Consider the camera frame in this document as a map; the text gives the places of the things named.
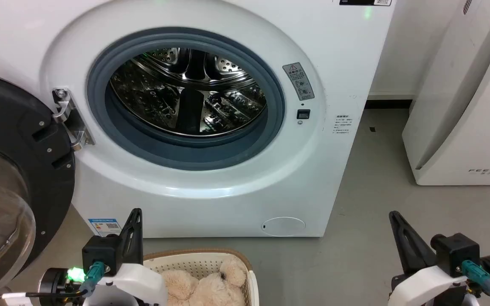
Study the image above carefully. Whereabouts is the black washing machine door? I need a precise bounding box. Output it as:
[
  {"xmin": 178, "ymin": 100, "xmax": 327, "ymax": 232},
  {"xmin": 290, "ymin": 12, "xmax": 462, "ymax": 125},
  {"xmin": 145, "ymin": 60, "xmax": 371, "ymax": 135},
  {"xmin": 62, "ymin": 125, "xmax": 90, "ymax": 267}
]
[{"xmin": 0, "ymin": 70, "xmax": 76, "ymax": 294}]

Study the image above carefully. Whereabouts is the stainless steel washing machine drum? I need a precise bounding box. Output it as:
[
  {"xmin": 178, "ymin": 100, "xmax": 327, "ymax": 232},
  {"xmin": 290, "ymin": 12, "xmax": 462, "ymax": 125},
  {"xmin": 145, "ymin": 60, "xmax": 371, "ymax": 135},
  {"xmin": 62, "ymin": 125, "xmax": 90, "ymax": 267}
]
[{"xmin": 109, "ymin": 47, "xmax": 268, "ymax": 138}]

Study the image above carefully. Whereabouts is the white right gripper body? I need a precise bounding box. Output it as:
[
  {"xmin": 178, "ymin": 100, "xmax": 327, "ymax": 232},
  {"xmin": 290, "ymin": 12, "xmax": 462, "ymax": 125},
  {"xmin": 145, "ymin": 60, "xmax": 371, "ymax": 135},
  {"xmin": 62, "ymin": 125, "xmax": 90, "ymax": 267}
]
[{"xmin": 388, "ymin": 264, "xmax": 480, "ymax": 306}]

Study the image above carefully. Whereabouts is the grey warning sticker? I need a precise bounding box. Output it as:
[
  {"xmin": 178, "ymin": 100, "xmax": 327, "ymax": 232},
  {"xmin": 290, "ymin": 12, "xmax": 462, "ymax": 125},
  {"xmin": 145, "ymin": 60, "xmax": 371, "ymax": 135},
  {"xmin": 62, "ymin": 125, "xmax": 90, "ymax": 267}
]
[{"xmin": 282, "ymin": 62, "xmax": 315, "ymax": 101}]

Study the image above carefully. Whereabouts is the white front-load washing machine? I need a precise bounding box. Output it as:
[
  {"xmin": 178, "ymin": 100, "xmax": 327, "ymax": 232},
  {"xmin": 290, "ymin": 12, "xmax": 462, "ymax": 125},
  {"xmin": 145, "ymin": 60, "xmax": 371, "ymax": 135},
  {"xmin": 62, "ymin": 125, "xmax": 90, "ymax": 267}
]
[{"xmin": 0, "ymin": 0, "xmax": 397, "ymax": 238}]

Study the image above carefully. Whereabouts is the cream woven laundry basket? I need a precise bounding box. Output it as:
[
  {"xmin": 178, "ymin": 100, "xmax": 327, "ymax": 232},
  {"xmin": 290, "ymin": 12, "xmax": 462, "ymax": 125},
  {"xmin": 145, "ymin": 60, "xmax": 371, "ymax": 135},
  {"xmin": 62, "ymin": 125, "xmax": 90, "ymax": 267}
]
[{"xmin": 142, "ymin": 249, "xmax": 259, "ymax": 306}]

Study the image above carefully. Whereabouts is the oval filter cover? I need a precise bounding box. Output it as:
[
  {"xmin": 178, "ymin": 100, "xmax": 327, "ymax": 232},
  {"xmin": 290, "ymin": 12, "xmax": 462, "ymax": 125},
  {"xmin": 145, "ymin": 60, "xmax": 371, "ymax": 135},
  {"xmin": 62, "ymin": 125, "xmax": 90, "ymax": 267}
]
[{"xmin": 261, "ymin": 217, "xmax": 306, "ymax": 237}]

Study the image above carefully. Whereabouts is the grey rubber door gasket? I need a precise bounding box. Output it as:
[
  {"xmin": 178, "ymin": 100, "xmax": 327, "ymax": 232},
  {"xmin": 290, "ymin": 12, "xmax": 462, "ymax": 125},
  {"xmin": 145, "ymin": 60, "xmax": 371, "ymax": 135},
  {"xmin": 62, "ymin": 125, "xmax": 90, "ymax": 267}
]
[{"xmin": 86, "ymin": 27, "xmax": 286, "ymax": 171}]

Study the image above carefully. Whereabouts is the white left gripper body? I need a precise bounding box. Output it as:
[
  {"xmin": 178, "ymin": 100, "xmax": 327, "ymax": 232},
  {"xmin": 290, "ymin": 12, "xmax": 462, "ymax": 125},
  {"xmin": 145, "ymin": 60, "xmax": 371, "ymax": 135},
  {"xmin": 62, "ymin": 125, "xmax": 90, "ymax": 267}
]
[{"xmin": 84, "ymin": 263, "xmax": 169, "ymax": 306}]

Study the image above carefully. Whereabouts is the beige plush teddy bear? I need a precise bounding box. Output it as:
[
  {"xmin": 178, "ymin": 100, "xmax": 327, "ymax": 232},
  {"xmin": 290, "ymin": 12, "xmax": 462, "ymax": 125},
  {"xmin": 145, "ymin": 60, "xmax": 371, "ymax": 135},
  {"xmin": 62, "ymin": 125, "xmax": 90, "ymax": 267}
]
[{"xmin": 161, "ymin": 256, "xmax": 248, "ymax": 306}]

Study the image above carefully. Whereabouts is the white air purifier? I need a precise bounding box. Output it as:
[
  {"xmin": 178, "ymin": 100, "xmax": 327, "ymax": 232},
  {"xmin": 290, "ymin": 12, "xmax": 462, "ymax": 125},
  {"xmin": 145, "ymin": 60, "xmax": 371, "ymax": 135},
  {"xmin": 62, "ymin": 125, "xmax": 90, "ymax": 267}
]
[{"xmin": 402, "ymin": 0, "xmax": 490, "ymax": 186}]

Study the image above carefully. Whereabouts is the black control panel label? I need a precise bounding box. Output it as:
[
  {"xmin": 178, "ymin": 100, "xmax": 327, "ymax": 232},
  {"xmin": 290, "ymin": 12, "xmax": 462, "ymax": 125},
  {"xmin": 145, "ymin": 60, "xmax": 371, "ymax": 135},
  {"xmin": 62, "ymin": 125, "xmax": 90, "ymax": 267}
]
[{"xmin": 339, "ymin": 0, "xmax": 392, "ymax": 6}]

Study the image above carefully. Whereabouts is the small text sticker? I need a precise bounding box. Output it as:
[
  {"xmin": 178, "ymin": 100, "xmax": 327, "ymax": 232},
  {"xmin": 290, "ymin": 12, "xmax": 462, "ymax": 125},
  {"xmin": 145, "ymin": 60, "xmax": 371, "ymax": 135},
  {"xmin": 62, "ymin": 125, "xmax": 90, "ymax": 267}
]
[{"xmin": 332, "ymin": 114, "xmax": 355, "ymax": 135}]

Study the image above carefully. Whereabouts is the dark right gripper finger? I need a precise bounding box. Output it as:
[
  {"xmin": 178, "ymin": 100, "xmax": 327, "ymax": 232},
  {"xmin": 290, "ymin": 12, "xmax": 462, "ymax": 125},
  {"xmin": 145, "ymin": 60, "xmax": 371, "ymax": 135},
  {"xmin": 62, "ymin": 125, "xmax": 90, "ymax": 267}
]
[
  {"xmin": 396, "ymin": 212, "xmax": 437, "ymax": 275},
  {"xmin": 389, "ymin": 211, "xmax": 408, "ymax": 276}
]

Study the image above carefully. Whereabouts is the metal door hinge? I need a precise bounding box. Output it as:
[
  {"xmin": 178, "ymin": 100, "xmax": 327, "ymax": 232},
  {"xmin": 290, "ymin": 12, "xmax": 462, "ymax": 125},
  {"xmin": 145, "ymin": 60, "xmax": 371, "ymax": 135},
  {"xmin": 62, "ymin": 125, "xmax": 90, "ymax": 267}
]
[{"xmin": 52, "ymin": 88, "xmax": 96, "ymax": 152}]

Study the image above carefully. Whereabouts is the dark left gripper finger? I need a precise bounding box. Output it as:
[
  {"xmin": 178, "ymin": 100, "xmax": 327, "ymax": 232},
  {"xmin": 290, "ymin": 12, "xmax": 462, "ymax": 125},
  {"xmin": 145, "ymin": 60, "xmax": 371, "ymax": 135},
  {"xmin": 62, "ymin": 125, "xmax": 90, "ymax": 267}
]
[
  {"xmin": 134, "ymin": 208, "xmax": 144, "ymax": 265},
  {"xmin": 118, "ymin": 210, "xmax": 136, "ymax": 265}
]

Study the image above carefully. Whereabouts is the teal plug right camera cable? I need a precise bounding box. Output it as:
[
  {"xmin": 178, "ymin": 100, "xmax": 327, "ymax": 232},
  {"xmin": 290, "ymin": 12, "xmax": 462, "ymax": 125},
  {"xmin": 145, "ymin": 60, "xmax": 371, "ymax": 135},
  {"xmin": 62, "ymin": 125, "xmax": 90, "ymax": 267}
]
[{"xmin": 461, "ymin": 260, "xmax": 490, "ymax": 306}]

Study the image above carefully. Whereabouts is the blue energy label sticker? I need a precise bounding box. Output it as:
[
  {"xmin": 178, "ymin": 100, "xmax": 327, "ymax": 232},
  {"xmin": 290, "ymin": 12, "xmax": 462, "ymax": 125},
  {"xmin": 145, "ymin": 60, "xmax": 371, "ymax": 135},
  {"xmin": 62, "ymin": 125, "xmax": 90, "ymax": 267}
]
[{"xmin": 88, "ymin": 218, "xmax": 123, "ymax": 237}]

